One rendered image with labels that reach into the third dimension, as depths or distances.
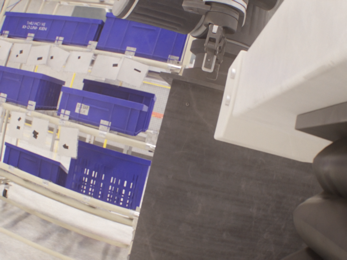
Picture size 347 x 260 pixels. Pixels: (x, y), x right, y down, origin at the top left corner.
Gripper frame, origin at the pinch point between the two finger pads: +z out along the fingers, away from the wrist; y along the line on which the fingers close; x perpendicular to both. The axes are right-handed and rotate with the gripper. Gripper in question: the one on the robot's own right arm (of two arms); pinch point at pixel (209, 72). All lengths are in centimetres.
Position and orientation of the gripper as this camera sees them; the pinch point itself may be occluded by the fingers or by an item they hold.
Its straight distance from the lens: 104.9
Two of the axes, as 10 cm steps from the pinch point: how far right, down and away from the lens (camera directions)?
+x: -9.6, -2.4, 1.6
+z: -2.5, 9.7, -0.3
